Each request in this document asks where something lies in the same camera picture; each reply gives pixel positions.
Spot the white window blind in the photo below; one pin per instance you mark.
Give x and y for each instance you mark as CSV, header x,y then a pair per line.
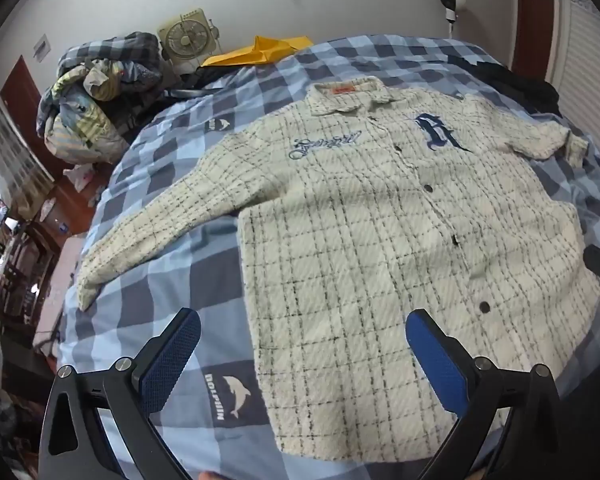
x,y
587,30

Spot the pile of crumpled bedding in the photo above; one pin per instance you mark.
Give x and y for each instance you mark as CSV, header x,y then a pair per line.
x,y
90,95

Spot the black cloth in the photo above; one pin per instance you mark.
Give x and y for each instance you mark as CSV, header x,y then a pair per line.
x,y
515,85

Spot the yellow cloth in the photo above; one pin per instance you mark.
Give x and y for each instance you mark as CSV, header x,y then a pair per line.
x,y
260,50

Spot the white plastic bag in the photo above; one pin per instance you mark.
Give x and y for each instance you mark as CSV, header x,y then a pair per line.
x,y
80,177

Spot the dark clothing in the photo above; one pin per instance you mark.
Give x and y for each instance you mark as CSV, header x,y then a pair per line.
x,y
205,80

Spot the beige box fan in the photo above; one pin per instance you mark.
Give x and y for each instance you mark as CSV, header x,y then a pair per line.
x,y
185,37

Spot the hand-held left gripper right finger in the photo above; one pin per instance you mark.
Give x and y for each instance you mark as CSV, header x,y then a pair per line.
x,y
437,360

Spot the red-brown door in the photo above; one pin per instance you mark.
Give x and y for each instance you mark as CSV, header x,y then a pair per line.
x,y
22,100

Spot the cream plaid button shirt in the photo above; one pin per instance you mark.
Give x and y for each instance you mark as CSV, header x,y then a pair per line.
x,y
370,240

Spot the white wall switch plate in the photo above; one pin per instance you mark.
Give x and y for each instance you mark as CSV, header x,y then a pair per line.
x,y
41,48

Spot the blue checkered bed sheet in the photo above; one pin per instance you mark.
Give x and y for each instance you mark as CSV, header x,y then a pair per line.
x,y
180,270

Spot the white security camera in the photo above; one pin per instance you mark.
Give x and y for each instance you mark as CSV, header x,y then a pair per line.
x,y
451,1

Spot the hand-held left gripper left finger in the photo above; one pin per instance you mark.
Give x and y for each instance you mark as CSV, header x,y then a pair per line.
x,y
172,355

